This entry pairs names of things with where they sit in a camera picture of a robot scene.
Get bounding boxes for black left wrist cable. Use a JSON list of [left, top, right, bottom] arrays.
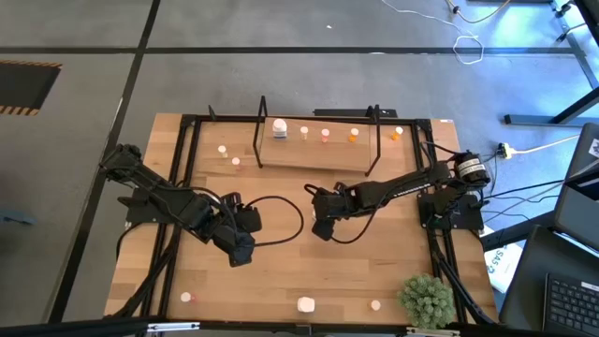
[[242, 195, 305, 248]]

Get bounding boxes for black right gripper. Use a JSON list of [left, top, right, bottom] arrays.
[[304, 183, 361, 242]]

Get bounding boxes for black hazard-striped floor mat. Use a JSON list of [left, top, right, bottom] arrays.
[[0, 59, 64, 117]]

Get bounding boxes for beige floor cable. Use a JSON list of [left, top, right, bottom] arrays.
[[444, 0, 512, 24]]

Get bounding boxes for wooden shelf black metal frame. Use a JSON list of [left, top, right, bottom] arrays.
[[252, 95, 383, 178]]

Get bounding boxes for white power cord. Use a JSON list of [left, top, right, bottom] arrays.
[[512, 134, 581, 155]]

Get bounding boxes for green artificial plant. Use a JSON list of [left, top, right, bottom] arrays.
[[397, 274, 457, 330]]

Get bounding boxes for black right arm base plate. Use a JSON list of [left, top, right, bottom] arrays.
[[417, 190, 485, 231]]

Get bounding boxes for black aluminium rig frame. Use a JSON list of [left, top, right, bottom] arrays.
[[0, 110, 502, 337]]

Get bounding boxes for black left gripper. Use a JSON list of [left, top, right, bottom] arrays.
[[212, 200, 263, 268]]

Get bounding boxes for white floor cable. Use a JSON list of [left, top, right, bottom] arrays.
[[379, 0, 486, 66]]

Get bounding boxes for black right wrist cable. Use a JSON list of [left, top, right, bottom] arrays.
[[327, 186, 399, 245]]

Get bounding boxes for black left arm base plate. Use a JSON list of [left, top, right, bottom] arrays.
[[116, 186, 196, 225]]

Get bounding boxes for dark laptop visible keyboard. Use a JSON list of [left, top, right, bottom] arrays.
[[498, 224, 599, 337]]

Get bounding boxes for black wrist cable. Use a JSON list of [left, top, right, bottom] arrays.
[[242, 195, 305, 248], [327, 186, 399, 245]]

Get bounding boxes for dark metal table base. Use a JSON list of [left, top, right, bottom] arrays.
[[503, 0, 599, 126]]

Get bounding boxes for silver metal bracket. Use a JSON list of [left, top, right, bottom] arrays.
[[405, 326, 462, 337], [147, 321, 201, 333]]

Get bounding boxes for black desk leg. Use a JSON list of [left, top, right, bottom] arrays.
[[480, 210, 558, 253]]

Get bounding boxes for dark grey laptop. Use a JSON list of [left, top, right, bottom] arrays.
[[553, 122, 599, 254]]

